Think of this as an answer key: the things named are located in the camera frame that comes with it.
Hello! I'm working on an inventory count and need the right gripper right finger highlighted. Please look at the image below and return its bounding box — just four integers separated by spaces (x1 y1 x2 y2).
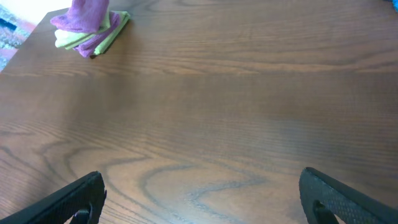
299 167 397 224

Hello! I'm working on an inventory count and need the blue microfiber cloth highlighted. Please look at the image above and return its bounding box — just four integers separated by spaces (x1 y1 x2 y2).
390 0 398 12

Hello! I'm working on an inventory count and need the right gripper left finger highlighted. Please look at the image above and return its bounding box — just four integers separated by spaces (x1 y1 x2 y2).
1 171 106 224

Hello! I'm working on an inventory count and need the purple folded cloth in stack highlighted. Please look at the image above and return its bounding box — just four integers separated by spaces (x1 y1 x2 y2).
74 11 124 58

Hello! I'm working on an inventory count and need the top green folded cloth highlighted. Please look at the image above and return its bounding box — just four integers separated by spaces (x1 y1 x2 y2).
55 11 113 50

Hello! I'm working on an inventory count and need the purple microfiber cloth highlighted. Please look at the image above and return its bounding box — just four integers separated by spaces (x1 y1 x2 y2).
50 0 110 34

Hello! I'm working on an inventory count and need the bottom green folded cloth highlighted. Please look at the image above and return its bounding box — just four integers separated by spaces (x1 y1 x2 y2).
93 11 130 55

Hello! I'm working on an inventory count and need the green folded cloth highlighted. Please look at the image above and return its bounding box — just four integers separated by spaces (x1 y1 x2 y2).
55 11 113 50
93 11 130 55

